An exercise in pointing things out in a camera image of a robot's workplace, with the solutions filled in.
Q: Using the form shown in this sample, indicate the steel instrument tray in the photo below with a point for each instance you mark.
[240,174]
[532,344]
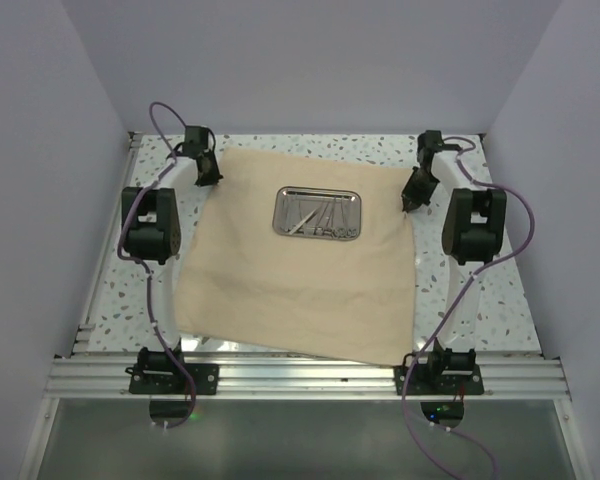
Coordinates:
[347,217]

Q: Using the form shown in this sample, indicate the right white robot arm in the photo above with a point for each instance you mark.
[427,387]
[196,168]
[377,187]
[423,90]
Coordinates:
[472,233]

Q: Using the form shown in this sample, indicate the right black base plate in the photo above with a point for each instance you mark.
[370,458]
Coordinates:
[446,372]

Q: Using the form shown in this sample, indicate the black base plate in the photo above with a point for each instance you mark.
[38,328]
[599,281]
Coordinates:
[155,373]
[446,372]

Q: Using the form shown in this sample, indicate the crossing steel tweezers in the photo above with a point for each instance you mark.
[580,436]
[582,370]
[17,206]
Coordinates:
[311,218]

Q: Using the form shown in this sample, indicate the aluminium front rail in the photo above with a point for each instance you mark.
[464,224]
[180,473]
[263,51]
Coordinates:
[287,377]

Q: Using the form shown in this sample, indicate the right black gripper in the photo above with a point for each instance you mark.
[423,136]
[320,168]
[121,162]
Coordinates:
[410,199]

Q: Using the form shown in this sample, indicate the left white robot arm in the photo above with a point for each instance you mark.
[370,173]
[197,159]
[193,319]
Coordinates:
[151,234]

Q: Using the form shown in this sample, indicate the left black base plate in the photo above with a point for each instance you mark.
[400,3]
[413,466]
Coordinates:
[155,373]

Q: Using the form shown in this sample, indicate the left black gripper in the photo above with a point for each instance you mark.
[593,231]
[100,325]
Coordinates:
[215,176]

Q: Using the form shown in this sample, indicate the beige cloth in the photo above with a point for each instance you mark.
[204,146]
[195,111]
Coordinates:
[241,281]

